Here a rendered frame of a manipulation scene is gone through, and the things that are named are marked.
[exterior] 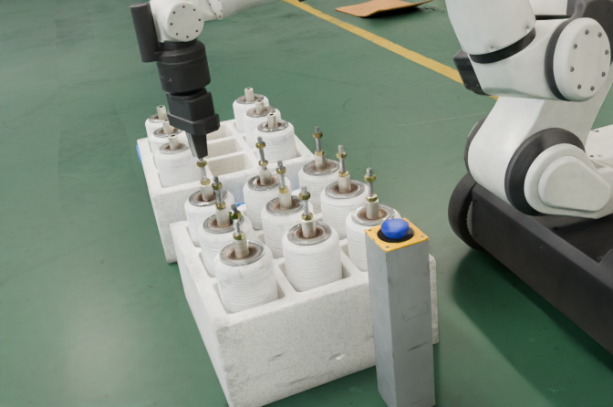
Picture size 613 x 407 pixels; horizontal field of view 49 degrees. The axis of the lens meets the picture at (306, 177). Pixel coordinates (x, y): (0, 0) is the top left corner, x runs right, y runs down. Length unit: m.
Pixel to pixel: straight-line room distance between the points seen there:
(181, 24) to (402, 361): 0.64
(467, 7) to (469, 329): 0.79
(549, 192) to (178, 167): 0.84
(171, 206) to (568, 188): 0.87
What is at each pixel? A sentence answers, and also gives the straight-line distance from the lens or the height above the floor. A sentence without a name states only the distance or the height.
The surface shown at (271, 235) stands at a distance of 1.23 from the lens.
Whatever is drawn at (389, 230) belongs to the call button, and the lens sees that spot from 0.97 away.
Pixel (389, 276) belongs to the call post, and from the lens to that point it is 0.98.
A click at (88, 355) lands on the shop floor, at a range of 1.42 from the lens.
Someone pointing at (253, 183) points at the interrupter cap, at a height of 0.25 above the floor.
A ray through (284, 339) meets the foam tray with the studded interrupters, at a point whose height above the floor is 0.12.
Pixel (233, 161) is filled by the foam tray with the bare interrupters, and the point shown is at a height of 0.16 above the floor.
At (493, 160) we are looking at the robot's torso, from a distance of 1.10.
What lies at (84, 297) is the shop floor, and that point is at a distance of 1.60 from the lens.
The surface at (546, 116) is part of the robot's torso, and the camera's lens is 1.08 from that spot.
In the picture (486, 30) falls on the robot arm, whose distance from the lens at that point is 0.65.
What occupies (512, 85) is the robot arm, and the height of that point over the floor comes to 0.60.
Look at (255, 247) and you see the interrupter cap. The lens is 1.12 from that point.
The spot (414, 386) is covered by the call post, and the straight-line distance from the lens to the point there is 1.12.
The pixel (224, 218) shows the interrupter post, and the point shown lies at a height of 0.27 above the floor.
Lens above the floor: 0.81
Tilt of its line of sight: 25 degrees down
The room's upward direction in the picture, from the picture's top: 7 degrees counter-clockwise
